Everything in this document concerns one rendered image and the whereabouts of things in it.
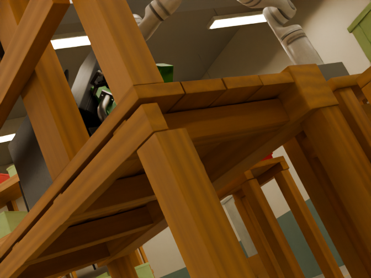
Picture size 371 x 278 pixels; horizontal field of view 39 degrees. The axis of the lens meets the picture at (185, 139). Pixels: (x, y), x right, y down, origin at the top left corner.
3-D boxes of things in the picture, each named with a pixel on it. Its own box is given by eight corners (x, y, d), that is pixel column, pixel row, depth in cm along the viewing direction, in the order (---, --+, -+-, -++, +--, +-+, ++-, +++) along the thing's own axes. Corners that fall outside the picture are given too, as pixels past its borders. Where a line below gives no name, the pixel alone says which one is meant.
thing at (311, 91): (122, 260, 264) (111, 232, 268) (340, 103, 157) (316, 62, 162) (97, 268, 255) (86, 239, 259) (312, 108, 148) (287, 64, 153)
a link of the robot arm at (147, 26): (125, 40, 167) (159, 12, 164) (118, 23, 173) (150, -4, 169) (138, 51, 173) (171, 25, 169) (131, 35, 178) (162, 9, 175)
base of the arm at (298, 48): (314, 82, 195) (292, 44, 200) (331, 67, 188) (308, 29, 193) (298, 84, 189) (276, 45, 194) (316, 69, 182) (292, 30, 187)
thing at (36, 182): (78, 214, 208) (50, 139, 217) (110, 182, 186) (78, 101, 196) (35, 225, 196) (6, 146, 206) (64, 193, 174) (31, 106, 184)
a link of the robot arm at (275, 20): (256, 9, 197) (277, 46, 192) (276, -7, 192) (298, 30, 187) (268, 14, 204) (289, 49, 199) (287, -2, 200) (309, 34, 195)
